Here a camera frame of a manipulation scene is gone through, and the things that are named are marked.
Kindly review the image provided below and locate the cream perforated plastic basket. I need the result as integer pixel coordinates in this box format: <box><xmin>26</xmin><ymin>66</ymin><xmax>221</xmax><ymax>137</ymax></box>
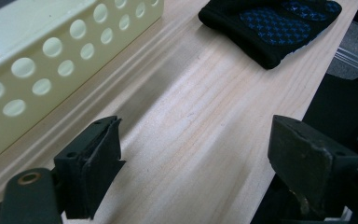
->
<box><xmin>0</xmin><ymin>0</ymin><xmax>166</xmax><ymax>170</ymax></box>

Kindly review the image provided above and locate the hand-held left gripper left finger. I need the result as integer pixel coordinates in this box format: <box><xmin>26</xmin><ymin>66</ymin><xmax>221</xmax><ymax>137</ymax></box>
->
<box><xmin>53</xmin><ymin>115</ymin><xmax>127</xmax><ymax>220</ymax></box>

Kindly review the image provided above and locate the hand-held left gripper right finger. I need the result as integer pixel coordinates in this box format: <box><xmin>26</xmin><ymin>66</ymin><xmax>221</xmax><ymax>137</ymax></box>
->
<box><xmin>267</xmin><ymin>114</ymin><xmax>358</xmax><ymax>218</ymax></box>

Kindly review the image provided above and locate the black glove with blue grip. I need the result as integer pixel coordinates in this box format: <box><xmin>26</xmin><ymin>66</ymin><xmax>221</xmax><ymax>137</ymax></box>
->
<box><xmin>198</xmin><ymin>0</ymin><xmax>343</xmax><ymax>70</ymax></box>

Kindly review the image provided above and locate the metal rail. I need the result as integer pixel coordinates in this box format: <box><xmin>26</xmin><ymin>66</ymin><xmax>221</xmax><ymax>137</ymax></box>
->
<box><xmin>335</xmin><ymin>47</ymin><xmax>358</xmax><ymax>73</ymax></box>

